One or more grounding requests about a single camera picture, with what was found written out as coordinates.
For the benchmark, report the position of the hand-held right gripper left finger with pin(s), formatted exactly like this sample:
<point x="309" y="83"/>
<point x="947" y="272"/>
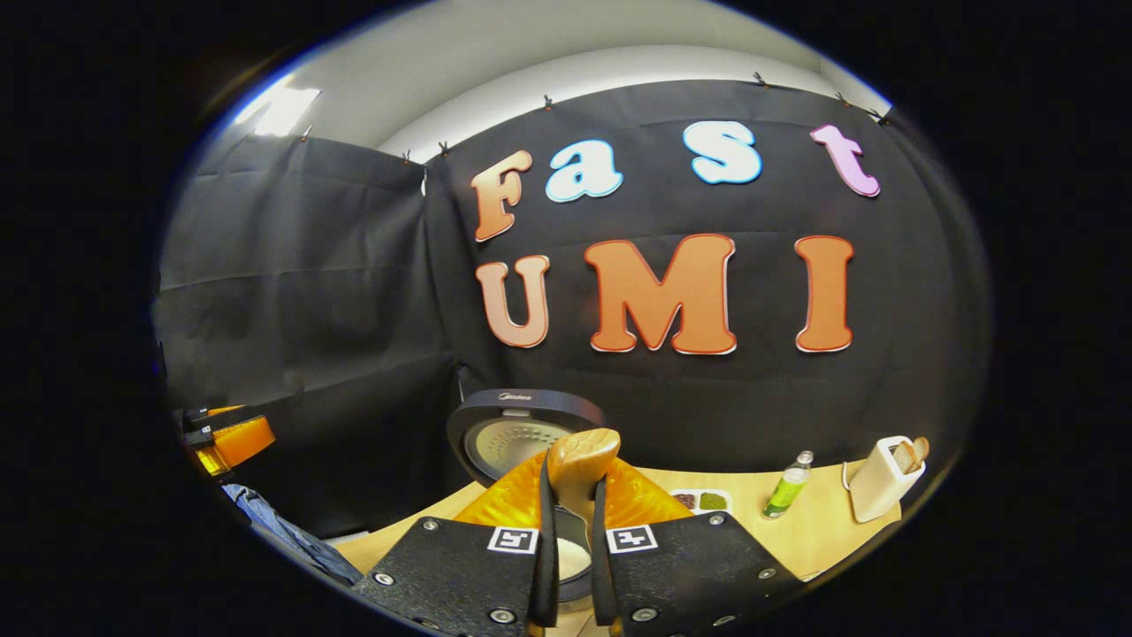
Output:
<point x="546" y="566"/>

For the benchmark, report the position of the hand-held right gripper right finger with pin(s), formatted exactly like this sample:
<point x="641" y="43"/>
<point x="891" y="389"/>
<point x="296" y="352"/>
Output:
<point x="601" y="575"/>

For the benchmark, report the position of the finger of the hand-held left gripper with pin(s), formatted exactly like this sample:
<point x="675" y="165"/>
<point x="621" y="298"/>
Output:
<point x="243" y="442"/>

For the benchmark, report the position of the wooden spoon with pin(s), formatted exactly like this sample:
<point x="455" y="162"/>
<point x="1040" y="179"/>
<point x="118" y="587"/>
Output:
<point x="579" y="464"/>

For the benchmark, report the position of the black rice cooker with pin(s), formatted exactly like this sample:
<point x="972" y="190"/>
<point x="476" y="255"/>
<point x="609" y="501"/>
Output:
<point x="504" y="442"/>

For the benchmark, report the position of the person's blue jeans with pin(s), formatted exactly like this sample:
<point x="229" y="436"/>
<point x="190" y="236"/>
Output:
<point x="283" y="531"/>

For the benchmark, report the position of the white divided bean dish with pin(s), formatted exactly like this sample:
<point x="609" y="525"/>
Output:
<point x="712" y="502"/>

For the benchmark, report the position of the green drink bottle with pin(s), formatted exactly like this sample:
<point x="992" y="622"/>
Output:
<point x="785" y="491"/>

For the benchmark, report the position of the black backdrop cloth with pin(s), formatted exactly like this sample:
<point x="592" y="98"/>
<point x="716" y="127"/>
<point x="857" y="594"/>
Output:
<point x="752" y="398"/>

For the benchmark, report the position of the white toaster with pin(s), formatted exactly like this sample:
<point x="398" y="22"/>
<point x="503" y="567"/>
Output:
<point x="875" y="487"/>

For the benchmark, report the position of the bread slice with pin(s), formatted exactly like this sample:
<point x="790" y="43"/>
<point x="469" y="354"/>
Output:
<point x="921" y="449"/>
<point x="904" y="456"/>

